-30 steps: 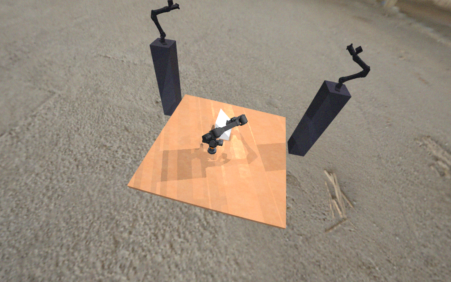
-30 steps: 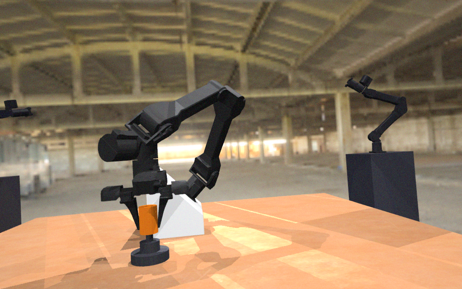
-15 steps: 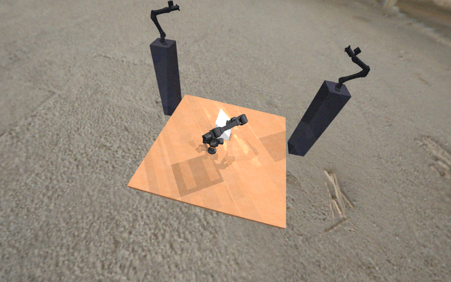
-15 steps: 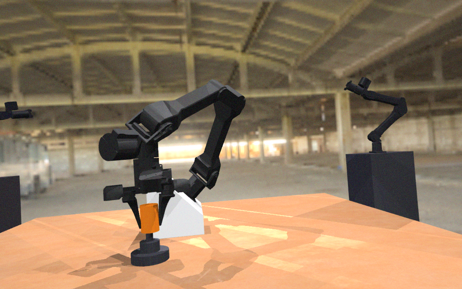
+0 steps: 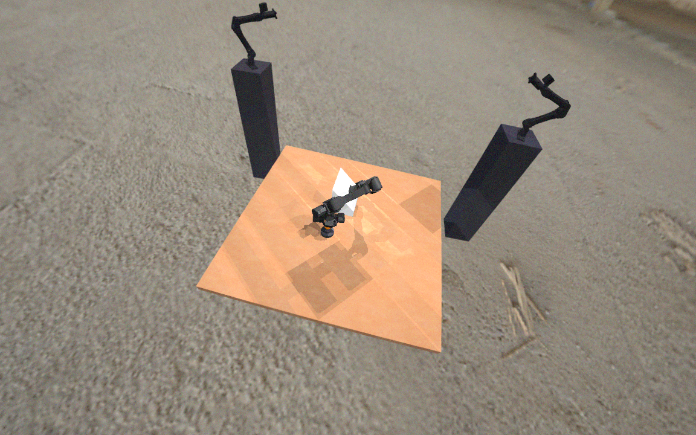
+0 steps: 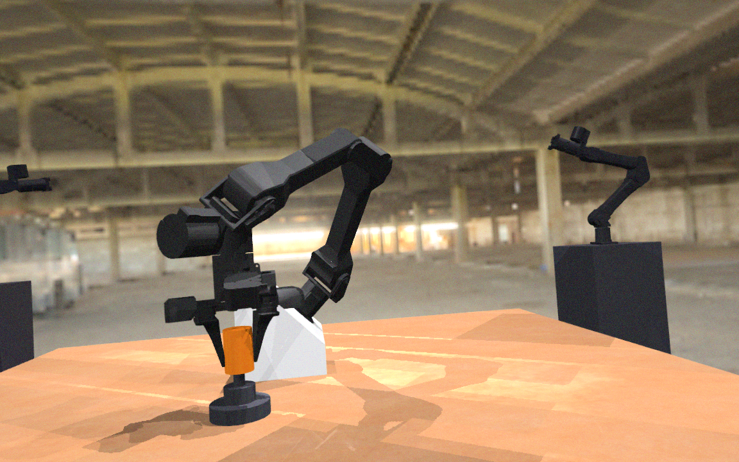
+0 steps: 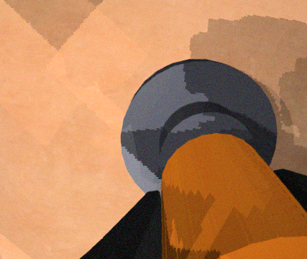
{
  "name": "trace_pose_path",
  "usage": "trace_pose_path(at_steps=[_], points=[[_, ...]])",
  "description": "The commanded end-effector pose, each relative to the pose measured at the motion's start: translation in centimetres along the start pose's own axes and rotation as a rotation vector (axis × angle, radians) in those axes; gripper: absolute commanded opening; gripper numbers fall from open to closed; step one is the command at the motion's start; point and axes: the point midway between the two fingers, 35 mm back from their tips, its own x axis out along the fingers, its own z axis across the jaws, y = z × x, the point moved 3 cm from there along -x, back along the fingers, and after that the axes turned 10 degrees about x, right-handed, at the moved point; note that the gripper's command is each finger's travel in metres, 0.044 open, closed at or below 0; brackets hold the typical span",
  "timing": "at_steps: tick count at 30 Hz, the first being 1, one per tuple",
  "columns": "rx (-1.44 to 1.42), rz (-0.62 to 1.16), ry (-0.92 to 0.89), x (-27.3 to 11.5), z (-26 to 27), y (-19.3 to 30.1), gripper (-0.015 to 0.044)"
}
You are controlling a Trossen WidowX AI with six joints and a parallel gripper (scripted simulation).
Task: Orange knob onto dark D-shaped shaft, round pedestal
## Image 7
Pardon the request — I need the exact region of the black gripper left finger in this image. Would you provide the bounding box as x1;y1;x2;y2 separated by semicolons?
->
79;190;162;259

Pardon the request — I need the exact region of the orange-brown cylinder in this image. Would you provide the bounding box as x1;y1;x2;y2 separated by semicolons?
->
161;132;307;259

